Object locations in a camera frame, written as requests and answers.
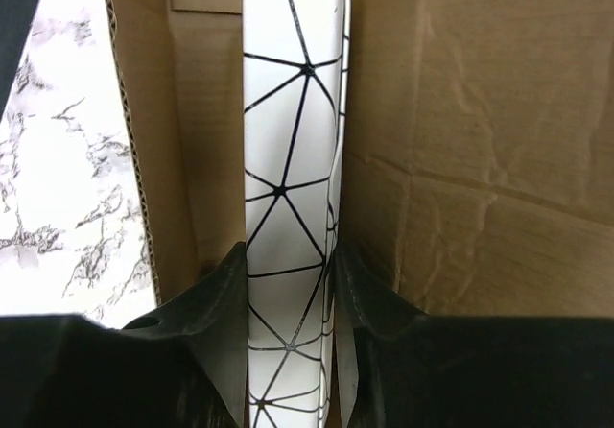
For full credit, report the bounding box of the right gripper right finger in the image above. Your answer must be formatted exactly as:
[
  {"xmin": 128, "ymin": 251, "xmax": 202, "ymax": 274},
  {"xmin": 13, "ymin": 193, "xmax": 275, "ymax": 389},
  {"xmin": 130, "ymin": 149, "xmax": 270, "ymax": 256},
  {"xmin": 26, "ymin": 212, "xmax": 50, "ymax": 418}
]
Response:
[{"xmin": 333, "ymin": 242, "xmax": 613, "ymax": 427}]

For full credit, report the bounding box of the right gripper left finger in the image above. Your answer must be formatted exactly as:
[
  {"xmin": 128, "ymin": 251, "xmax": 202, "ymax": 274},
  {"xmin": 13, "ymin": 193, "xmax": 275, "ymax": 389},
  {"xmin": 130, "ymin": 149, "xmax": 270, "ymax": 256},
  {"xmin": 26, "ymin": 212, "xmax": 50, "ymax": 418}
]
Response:
[{"xmin": 1, "ymin": 243, "xmax": 248, "ymax": 427}]

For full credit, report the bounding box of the brown cardboard express box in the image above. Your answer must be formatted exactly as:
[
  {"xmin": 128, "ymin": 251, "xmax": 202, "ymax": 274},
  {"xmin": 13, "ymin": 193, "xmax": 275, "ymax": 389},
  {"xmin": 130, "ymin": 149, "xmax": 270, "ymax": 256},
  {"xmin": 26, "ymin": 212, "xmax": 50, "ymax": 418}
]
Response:
[{"xmin": 112, "ymin": 0, "xmax": 613, "ymax": 316}]

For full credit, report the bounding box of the white geometric patterned box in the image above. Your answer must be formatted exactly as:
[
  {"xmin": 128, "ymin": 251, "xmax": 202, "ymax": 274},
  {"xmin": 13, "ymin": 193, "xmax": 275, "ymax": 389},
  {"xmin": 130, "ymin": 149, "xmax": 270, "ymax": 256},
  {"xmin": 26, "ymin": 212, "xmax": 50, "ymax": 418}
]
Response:
[{"xmin": 242, "ymin": 0, "xmax": 351, "ymax": 427}]

